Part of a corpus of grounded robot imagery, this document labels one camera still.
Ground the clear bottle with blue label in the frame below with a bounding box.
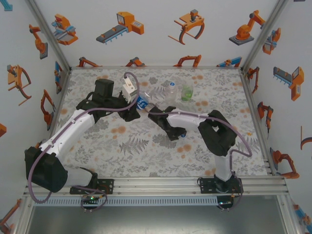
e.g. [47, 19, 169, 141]
[135, 90, 152, 112]

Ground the clear bottle without label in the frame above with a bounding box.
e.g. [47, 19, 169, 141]
[165, 81, 178, 102]

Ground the clear bottle with green label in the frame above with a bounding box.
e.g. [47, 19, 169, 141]
[181, 82, 195, 102]

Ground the floral patterned table mat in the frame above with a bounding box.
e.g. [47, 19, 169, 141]
[50, 68, 270, 178]

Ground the aluminium back rail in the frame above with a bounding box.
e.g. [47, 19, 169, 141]
[70, 65, 244, 71]

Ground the aluminium side rail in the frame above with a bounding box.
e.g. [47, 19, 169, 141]
[240, 69, 277, 176]
[47, 69, 73, 137]

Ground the aluminium front frame rail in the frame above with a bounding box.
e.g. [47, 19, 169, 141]
[23, 176, 291, 197]

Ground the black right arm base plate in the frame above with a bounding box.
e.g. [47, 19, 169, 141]
[199, 177, 244, 195]

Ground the slotted grey cable duct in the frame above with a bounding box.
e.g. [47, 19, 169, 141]
[33, 196, 219, 207]

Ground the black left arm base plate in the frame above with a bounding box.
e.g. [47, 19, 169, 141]
[70, 178, 115, 195]

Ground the aluminium corner post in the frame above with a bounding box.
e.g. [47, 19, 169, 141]
[240, 0, 290, 73]
[24, 0, 73, 73]

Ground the aluminium frame leg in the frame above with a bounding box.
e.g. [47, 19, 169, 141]
[13, 195, 35, 234]
[276, 195, 302, 234]

